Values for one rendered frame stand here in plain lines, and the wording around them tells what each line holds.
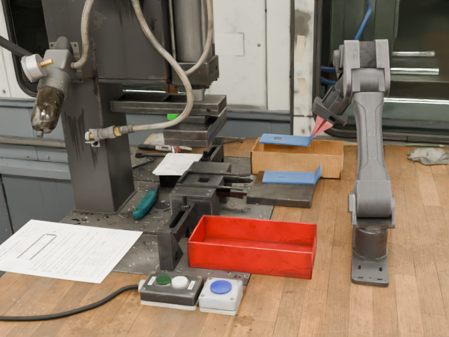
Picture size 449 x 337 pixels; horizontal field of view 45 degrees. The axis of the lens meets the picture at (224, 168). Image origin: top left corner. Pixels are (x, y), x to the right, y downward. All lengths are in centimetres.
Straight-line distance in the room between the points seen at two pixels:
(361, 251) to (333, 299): 14
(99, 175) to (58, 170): 93
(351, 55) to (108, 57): 53
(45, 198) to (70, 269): 124
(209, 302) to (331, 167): 64
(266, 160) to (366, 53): 44
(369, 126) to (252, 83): 79
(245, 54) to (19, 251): 98
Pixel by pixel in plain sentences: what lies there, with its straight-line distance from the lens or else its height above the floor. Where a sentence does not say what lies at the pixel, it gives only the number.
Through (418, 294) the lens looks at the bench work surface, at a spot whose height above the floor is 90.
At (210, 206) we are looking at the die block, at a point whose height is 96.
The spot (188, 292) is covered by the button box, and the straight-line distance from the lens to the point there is 101.
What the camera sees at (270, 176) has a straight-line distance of 147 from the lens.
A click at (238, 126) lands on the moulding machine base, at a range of 190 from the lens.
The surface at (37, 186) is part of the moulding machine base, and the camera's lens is 240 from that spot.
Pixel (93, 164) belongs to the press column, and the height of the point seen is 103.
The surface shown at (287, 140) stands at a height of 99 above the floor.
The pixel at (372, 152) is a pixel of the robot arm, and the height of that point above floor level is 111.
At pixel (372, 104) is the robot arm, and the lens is 117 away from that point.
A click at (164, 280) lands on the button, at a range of 103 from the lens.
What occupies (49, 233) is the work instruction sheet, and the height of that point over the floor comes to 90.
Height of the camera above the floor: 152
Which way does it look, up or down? 23 degrees down
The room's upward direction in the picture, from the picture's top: 3 degrees counter-clockwise
